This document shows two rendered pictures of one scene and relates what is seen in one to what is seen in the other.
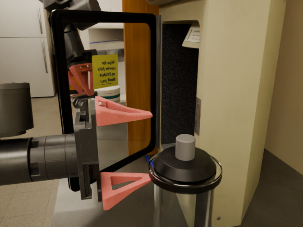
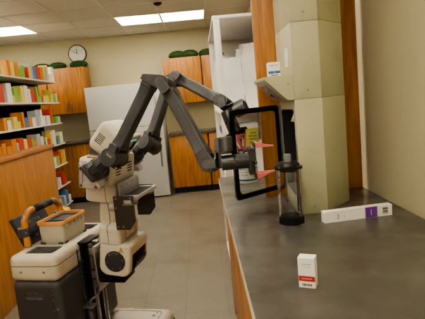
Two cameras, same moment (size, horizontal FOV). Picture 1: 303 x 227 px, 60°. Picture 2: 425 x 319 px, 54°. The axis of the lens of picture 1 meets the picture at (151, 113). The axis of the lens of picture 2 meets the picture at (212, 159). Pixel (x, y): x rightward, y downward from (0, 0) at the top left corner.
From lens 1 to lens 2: 1.28 m
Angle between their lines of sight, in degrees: 16
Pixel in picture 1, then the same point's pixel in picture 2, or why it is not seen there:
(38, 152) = (236, 157)
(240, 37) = (310, 115)
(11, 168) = (229, 162)
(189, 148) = (288, 157)
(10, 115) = (229, 145)
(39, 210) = (179, 292)
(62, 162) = (245, 160)
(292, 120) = (377, 164)
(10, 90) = (229, 138)
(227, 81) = (307, 134)
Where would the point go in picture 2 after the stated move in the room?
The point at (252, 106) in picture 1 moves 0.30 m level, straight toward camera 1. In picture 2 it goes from (322, 145) to (294, 157)
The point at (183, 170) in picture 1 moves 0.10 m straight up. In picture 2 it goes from (286, 164) to (284, 137)
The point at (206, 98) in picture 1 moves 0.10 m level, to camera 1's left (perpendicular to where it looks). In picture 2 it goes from (299, 142) to (274, 144)
